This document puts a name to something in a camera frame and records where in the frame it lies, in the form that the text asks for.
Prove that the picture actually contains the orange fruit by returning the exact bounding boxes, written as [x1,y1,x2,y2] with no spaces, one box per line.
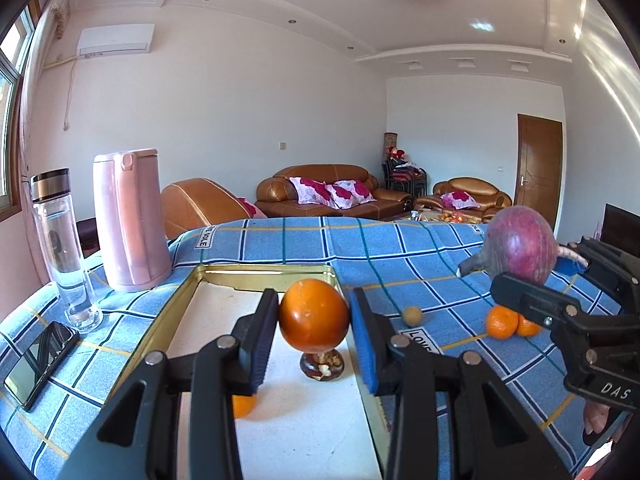
[516,314,541,338]
[486,306,520,340]
[232,394,257,419]
[279,278,350,353]

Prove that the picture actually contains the small tan longan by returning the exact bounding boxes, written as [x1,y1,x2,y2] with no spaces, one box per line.
[402,306,423,327]

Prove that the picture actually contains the dark mangosteen front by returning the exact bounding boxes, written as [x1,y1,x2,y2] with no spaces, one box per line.
[299,349,345,382]

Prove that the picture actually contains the purple red onion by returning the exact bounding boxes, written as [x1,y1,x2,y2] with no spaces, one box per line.
[456,206,589,285]

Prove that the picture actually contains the orange fruit front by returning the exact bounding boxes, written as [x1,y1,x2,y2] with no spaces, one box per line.
[232,394,257,419]

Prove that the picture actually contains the person's right hand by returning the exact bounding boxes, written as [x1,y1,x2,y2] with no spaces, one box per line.
[584,401,630,442]

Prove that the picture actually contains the black television screen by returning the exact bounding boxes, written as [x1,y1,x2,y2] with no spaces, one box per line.
[600,204,640,257]

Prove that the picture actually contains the gold metal tin box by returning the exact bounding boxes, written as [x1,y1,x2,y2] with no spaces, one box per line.
[120,263,382,479]

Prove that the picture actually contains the brown leather armchair right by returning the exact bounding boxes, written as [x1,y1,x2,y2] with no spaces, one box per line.
[413,177,513,223]

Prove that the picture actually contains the brown leather armchair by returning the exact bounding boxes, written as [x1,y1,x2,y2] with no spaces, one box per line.
[160,178,250,240]
[413,177,513,223]

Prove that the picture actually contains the pink floral pillow armchair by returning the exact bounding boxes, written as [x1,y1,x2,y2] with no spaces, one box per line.
[440,190,480,210]

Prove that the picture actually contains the pink floral pillow right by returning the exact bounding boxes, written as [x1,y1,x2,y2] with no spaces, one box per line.
[326,180,375,210]

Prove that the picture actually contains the pink floral pillow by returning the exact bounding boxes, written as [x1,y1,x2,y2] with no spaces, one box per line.
[326,180,375,210]
[288,177,336,209]

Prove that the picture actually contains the brown leather three-seat sofa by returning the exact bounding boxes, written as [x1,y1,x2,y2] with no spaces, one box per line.
[256,164,413,220]

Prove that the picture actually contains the brown leather armchair left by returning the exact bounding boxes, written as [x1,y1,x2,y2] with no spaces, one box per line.
[160,178,250,240]

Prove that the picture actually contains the pink electric kettle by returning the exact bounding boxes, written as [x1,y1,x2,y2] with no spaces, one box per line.
[93,148,171,292]

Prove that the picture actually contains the pink floral pillow left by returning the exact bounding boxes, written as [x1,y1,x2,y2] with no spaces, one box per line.
[288,177,336,209]

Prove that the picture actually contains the brown wooden door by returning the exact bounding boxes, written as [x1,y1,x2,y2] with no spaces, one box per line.
[514,114,563,228]

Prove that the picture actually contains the stacked dark chairs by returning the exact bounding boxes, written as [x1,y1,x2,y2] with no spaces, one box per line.
[382,146,427,197]

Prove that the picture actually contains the blue plaid tablecloth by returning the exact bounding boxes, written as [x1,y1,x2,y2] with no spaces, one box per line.
[1,217,592,479]

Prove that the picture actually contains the black smartphone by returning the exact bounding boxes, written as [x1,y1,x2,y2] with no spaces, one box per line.
[3,322,79,411]

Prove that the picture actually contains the clear glass water bottle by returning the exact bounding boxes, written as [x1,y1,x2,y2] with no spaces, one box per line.
[29,168,103,334]

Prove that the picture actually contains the pink curtain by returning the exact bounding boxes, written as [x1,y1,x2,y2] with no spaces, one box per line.
[17,0,70,286]

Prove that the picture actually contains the white wall air conditioner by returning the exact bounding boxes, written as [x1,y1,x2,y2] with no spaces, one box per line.
[76,24,155,58]

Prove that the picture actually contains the window with frame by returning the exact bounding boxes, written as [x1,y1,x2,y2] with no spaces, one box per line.
[1,0,41,220]

